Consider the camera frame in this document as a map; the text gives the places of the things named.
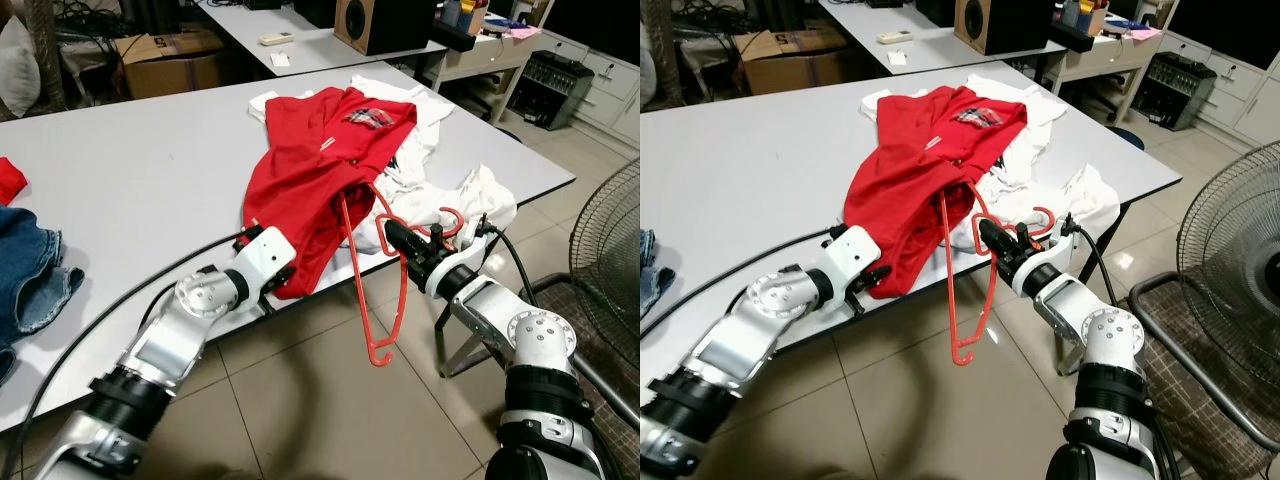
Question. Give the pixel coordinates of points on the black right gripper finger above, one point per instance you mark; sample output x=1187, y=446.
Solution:
x=403, y=247
x=1005, y=233
x=997, y=243
x=412, y=237

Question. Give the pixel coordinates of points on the red plastic hanger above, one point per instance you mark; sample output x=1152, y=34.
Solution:
x=960, y=358
x=376, y=360

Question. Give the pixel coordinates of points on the large red shirt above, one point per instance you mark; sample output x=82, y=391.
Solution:
x=910, y=170
x=310, y=170

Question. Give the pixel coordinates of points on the blue denim garment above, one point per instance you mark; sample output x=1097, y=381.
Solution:
x=35, y=280
x=652, y=275

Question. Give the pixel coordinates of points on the white garment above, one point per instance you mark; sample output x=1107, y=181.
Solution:
x=1085, y=195
x=470, y=200

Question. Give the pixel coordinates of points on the metal table leg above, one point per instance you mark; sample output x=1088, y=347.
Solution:
x=441, y=345

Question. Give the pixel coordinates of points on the blue round stool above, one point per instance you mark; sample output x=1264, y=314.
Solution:
x=1125, y=137
x=507, y=133

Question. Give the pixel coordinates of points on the black standing fan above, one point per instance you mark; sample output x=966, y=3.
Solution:
x=1235, y=250
x=610, y=260

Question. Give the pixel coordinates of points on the black office device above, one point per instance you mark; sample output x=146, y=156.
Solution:
x=1175, y=90
x=550, y=90

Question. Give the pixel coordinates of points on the small white paper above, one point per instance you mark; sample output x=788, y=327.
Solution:
x=898, y=58
x=281, y=60

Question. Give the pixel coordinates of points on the wooden loudspeaker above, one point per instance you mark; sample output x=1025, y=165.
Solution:
x=1005, y=25
x=385, y=25

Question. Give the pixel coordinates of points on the white remote control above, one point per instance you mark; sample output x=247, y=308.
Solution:
x=898, y=38
x=278, y=40

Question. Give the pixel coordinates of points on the desk pen holder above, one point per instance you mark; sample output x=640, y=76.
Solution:
x=1085, y=18
x=465, y=18

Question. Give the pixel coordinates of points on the brown cardboard box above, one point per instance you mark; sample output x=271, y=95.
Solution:
x=795, y=68
x=170, y=70

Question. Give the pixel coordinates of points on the pink paper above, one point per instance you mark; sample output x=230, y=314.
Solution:
x=523, y=32
x=1143, y=32

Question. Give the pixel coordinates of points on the white drawer cabinet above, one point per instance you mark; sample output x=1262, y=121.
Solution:
x=1250, y=100
x=615, y=90

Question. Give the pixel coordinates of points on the small red garment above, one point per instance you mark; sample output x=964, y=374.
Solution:
x=10, y=180

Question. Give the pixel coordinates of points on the grey garment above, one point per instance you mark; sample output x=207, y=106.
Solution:
x=20, y=70

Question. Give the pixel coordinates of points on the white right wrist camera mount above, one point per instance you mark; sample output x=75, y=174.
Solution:
x=1050, y=265
x=465, y=270

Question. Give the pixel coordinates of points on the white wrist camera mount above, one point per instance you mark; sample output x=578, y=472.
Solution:
x=465, y=270
x=1050, y=265
x=262, y=255
x=850, y=255

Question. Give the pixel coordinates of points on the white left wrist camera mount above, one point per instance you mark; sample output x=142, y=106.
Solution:
x=850, y=255
x=262, y=255

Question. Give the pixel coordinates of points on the woven chair black frame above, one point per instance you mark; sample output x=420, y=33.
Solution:
x=1200, y=420
x=615, y=440

